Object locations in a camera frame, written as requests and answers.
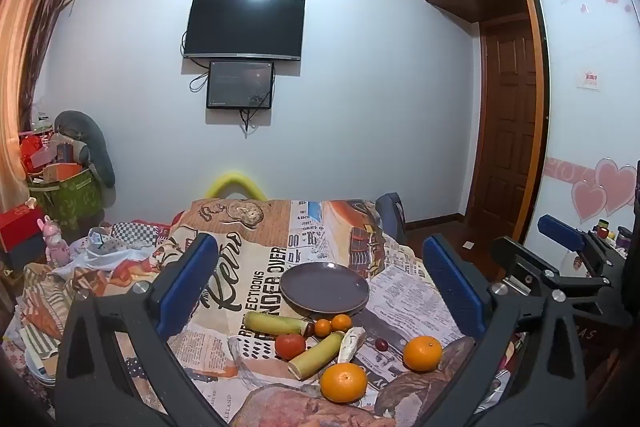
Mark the wooden wardrobe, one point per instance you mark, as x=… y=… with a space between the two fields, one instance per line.
x=585 y=32

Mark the large orange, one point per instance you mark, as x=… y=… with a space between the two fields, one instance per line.
x=343 y=383
x=422 y=353

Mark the brown wooden door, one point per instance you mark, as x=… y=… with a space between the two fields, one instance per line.
x=507 y=117

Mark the dark purple jar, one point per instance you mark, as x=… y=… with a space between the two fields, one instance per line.
x=625 y=238

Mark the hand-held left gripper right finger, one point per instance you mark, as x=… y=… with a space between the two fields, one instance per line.
x=452 y=289

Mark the newspaper print blanket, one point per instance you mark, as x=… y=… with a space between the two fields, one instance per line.
x=260 y=257

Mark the pink rabbit toy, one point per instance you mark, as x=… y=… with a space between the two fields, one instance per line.
x=56 y=242

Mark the small black monitor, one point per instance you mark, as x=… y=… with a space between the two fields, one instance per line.
x=240 y=84

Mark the small orange mandarin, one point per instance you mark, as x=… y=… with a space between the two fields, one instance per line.
x=342 y=323
x=323 y=328

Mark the black wall television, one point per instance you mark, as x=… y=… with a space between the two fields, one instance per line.
x=245 y=27

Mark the pale yellow sugarcane piece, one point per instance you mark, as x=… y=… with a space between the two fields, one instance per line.
x=315 y=354

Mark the pile of patterned cloths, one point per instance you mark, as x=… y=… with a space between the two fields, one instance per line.
x=45 y=307

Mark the red tomato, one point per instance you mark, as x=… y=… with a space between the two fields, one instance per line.
x=290 y=347

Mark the white water bamboo shoot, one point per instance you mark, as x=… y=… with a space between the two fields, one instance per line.
x=351 y=344

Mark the green storage box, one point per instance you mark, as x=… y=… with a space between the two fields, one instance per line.
x=70 y=199

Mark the dark red jujube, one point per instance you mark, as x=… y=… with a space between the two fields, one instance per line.
x=310 y=330
x=382 y=345

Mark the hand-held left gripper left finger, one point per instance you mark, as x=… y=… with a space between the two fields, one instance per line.
x=187 y=279

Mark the red gift bag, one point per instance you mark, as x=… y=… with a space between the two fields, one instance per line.
x=34 y=152

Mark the brown patterned curtain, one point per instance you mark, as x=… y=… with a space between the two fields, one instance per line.
x=30 y=32

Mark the greenish sugarcane piece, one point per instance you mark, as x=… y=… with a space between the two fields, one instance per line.
x=272 y=323

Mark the red and white sticker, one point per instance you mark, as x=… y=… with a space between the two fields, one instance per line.
x=592 y=79

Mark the yellow lidded jar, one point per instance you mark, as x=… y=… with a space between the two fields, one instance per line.
x=604 y=229

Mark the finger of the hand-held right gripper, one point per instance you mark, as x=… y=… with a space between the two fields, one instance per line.
x=562 y=232
x=525 y=262

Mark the red box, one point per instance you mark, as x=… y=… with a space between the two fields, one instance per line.
x=20 y=224

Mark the grey plush toy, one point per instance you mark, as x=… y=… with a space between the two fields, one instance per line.
x=90 y=142

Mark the yellow foam tube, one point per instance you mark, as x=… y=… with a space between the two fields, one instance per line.
x=235 y=181

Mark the dark grey plate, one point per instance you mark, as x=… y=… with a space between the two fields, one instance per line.
x=325 y=287

